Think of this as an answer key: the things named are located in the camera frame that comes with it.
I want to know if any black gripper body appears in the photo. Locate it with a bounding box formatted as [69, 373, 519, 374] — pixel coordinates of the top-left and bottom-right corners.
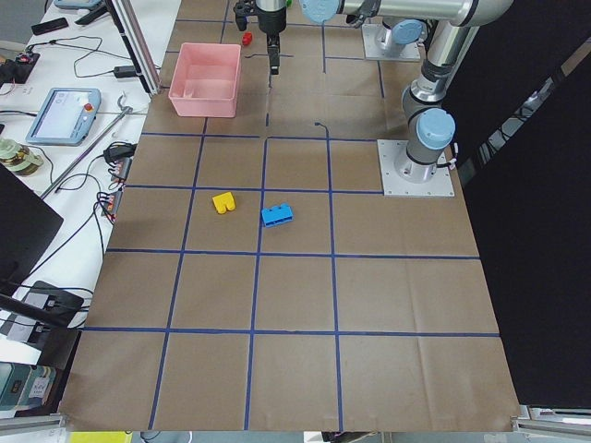
[256, 0, 287, 35]

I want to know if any yellow toy block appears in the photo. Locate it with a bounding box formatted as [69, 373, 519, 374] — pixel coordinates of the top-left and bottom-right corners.
[211, 191, 236, 214]

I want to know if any blue toy block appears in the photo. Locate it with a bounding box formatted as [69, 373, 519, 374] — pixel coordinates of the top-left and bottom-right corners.
[260, 203, 294, 228]

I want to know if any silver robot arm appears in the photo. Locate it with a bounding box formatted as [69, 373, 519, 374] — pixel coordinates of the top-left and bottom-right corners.
[234, 1, 426, 76]
[300, 0, 512, 184]

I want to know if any pink plastic box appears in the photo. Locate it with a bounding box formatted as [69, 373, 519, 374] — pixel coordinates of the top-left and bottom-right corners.
[168, 42, 241, 118]

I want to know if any red toy block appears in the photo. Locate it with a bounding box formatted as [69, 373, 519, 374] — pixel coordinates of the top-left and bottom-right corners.
[242, 31, 253, 46]

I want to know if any black power adapter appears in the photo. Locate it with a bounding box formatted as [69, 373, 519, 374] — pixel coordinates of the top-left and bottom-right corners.
[113, 66, 137, 78]

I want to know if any blue teach pendant tablet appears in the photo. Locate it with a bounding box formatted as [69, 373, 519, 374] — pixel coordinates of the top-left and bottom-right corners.
[25, 88, 102, 146]

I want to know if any black phone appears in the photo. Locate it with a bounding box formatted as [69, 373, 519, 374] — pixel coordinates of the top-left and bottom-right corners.
[31, 18, 68, 36]

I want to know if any long metal rod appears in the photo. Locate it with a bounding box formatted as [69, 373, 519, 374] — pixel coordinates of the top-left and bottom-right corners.
[40, 92, 133, 200]

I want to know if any black monitor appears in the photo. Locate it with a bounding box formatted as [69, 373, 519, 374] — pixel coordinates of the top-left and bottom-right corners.
[0, 166, 64, 295]

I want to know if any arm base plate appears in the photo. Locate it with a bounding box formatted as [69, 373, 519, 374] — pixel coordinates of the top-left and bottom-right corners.
[362, 19, 424, 62]
[377, 139, 455, 198]

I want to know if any aluminium frame post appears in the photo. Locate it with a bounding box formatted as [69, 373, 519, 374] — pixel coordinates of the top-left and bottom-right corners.
[105, 0, 161, 97]

